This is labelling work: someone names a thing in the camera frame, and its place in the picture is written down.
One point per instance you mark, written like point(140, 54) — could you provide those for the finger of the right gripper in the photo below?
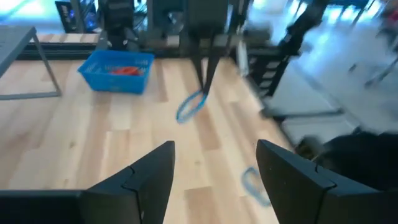
point(214, 71)
point(198, 71)

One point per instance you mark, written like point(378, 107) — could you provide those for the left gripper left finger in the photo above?
point(146, 193)

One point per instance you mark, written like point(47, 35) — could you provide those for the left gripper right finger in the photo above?
point(298, 193)

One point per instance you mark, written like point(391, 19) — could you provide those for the blue rubber band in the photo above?
point(245, 183)
point(180, 113)

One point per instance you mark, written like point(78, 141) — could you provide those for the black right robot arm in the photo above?
point(119, 18)

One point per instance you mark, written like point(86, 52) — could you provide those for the blue plastic basket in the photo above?
point(118, 84)

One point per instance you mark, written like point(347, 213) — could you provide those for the grey perforated metal shelf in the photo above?
point(12, 43)

